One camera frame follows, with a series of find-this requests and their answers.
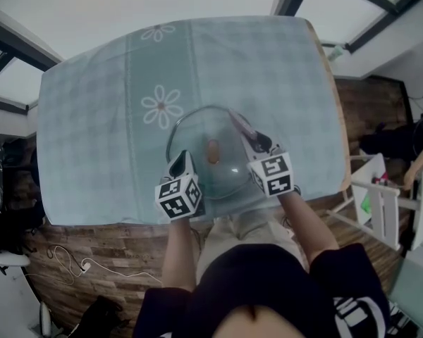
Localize black bag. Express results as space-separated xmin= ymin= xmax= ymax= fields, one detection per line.
xmin=73 ymin=296 xmax=128 ymax=338

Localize person's torso in dark shirt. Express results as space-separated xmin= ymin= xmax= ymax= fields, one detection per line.
xmin=133 ymin=243 xmax=391 ymax=338

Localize white charger cable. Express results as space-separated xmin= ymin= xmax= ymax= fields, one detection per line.
xmin=24 ymin=244 xmax=163 ymax=288

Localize person's right forearm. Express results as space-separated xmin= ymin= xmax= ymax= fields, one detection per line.
xmin=278 ymin=192 xmax=339 ymax=270

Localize person's beige trousers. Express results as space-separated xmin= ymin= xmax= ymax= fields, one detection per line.
xmin=197 ymin=213 xmax=307 ymax=284

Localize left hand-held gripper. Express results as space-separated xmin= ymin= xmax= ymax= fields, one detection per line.
xmin=154 ymin=149 xmax=207 ymax=221

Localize person's left forearm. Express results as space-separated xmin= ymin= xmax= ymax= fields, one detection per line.
xmin=161 ymin=216 xmax=198 ymax=292

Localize white office chair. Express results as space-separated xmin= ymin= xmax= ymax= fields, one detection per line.
xmin=0 ymin=251 xmax=31 ymax=276

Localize glass pot lid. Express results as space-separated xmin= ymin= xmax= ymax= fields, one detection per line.
xmin=165 ymin=104 xmax=258 ymax=200

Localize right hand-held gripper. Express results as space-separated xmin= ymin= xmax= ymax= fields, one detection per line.
xmin=240 ymin=132 xmax=294 ymax=198

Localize light blue floral tablecloth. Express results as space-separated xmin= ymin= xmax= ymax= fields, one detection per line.
xmin=37 ymin=15 xmax=343 ymax=227

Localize pale green glass table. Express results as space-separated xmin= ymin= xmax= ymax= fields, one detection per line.
xmin=387 ymin=257 xmax=423 ymax=330

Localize wooden table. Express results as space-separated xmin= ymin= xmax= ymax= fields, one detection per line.
xmin=305 ymin=19 xmax=352 ymax=193

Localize black framed window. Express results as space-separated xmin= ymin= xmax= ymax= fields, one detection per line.
xmin=273 ymin=0 xmax=423 ymax=54
xmin=0 ymin=1 xmax=64 ymax=115

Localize white curved desk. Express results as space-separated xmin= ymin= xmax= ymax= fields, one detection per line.
xmin=0 ymin=258 xmax=63 ymax=338

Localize white wooden chair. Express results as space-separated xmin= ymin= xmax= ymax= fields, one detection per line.
xmin=326 ymin=153 xmax=419 ymax=251

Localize pink cleaning cloth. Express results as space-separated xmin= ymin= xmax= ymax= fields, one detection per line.
xmin=228 ymin=108 xmax=257 ymax=137

